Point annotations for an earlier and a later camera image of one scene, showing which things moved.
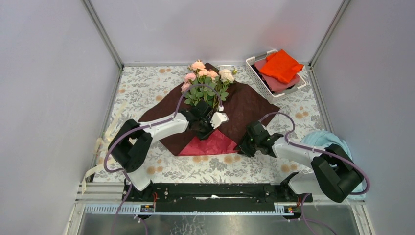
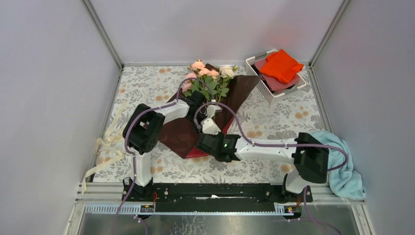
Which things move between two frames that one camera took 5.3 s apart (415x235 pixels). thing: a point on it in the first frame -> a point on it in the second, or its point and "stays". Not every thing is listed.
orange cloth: [281, 66] stays
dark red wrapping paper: [243, 105] -> [214, 86]
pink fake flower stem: [201, 85] stays
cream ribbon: [101, 148] stays
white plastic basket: [272, 96] stays
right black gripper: [243, 149] -> [221, 135]
